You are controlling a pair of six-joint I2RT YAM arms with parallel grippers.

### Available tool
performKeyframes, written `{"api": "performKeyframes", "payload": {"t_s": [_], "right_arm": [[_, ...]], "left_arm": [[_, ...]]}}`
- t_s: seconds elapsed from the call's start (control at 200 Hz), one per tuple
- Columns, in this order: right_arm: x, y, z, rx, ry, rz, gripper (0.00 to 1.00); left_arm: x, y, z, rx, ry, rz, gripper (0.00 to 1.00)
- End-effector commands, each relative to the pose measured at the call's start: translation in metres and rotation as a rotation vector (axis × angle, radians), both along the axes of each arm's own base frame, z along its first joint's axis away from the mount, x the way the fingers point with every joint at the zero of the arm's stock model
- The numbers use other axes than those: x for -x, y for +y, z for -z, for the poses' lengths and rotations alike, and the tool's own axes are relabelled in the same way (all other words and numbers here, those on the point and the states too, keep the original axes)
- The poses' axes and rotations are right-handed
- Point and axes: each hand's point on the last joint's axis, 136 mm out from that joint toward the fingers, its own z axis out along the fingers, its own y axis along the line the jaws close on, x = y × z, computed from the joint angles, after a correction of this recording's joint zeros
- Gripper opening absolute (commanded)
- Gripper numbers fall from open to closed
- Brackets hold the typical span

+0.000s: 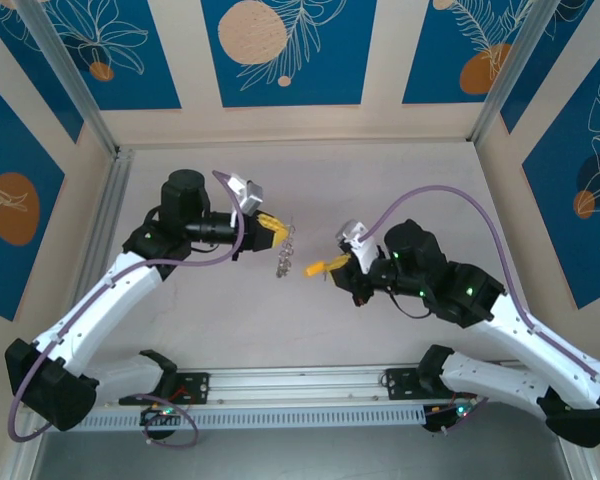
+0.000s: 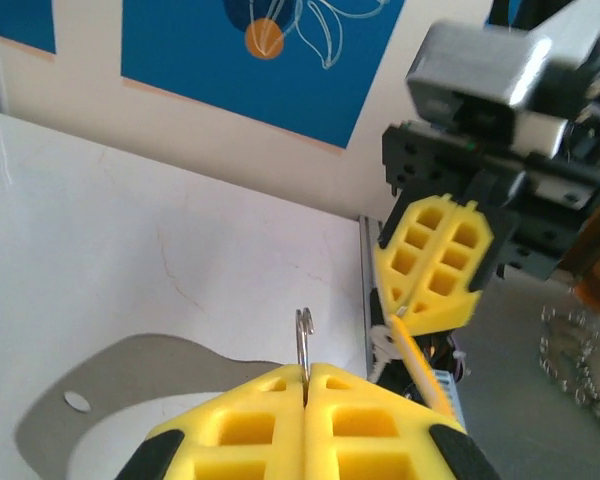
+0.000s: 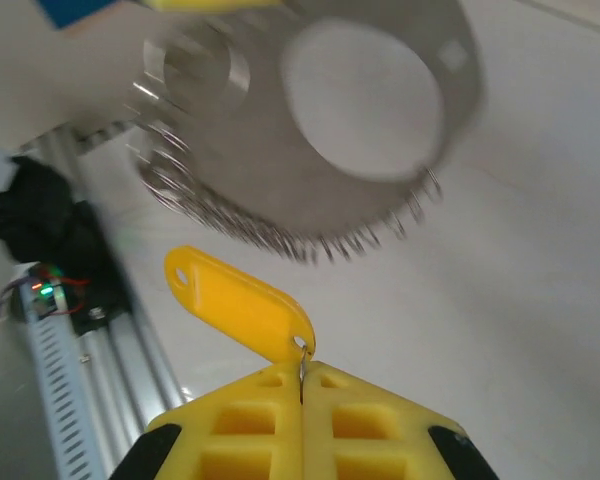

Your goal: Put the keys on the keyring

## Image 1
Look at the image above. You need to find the blue floral wall poster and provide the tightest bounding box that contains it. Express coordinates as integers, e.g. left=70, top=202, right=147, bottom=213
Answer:
left=201, top=0, right=379, bottom=109
left=499, top=0, right=599, bottom=135
left=402, top=0, right=551, bottom=106
left=49, top=0, right=182, bottom=111
left=522, top=32, right=600, bottom=311
left=0, top=69, right=66, bottom=322
left=0, top=0, right=86, bottom=146

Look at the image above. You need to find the aluminium frame post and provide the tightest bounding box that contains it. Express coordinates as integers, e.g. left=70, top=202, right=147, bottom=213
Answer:
left=469, top=0, right=564, bottom=144
left=17, top=0, right=121, bottom=156

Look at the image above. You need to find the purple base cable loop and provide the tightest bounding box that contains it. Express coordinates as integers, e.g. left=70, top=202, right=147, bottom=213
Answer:
left=142, top=394, right=200, bottom=448

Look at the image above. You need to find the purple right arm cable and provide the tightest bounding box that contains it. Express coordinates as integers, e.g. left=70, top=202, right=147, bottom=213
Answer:
left=362, top=184, right=600, bottom=391

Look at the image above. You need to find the yellow key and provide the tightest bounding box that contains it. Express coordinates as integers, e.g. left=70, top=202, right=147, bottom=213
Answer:
left=303, top=258, right=337, bottom=279

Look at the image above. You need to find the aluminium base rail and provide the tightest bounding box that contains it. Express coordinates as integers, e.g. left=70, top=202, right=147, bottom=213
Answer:
left=177, top=367, right=431, bottom=406

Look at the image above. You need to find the grey slotted cable duct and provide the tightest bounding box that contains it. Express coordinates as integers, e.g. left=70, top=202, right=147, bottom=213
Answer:
left=77, top=404, right=429, bottom=431

